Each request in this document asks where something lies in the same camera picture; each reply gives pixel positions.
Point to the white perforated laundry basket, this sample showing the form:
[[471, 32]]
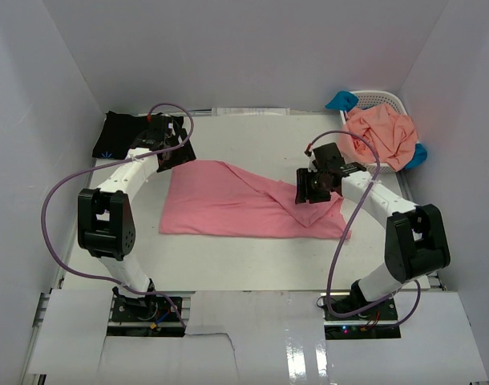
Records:
[[371, 98]]

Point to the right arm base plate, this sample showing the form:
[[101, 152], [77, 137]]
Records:
[[376, 323]]

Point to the salmon orange t shirt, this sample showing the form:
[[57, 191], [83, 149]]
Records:
[[392, 135]]

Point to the pink t shirt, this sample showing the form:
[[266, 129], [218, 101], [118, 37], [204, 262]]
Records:
[[209, 197]]

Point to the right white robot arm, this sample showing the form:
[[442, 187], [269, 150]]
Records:
[[415, 238]]

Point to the blue t shirt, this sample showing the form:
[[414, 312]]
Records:
[[345, 101]]

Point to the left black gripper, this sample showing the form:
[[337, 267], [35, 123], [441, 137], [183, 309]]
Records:
[[185, 154]]

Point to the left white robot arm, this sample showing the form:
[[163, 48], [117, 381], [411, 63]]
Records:
[[106, 228]]

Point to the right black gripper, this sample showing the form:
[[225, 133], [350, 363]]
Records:
[[304, 191]]

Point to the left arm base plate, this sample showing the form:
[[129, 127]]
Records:
[[148, 317]]

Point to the white paper sheets at back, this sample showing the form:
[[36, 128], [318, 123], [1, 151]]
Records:
[[242, 111]]

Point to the folded black t shirt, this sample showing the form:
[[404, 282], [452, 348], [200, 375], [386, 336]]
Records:
[[119, 132]]

